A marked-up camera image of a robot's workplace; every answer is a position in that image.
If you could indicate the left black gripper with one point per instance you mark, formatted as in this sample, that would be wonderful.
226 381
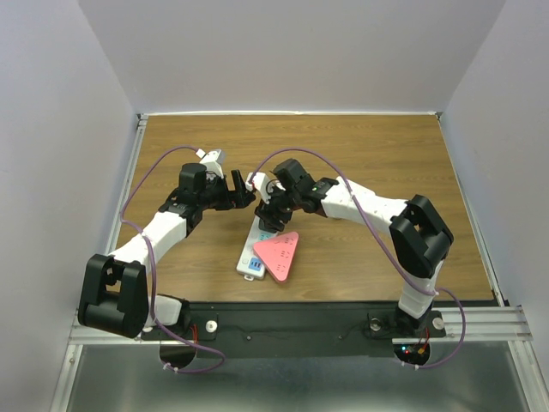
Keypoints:
227 200

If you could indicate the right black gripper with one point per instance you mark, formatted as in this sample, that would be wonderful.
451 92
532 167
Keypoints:
266 212

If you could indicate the pink triangular power socket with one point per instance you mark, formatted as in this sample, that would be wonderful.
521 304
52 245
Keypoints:
277 254

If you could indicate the white colourful power strip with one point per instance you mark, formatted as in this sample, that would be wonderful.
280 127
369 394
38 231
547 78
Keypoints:
249 265

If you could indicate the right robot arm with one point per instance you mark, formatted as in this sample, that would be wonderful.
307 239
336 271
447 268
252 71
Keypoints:
420 238

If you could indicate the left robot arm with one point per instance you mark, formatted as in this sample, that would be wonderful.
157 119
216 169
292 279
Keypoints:
118 294

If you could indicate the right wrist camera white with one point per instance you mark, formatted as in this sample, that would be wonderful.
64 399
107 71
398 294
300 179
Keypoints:
258 182

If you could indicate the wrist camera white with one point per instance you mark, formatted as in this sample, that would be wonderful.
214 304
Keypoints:
258 182
212 160

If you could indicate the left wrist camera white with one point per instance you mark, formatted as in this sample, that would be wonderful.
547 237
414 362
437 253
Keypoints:
212 160

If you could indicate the back aluminium rail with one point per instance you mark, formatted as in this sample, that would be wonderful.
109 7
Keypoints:
288 113

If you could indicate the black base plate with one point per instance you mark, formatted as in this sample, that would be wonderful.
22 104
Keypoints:
300 329

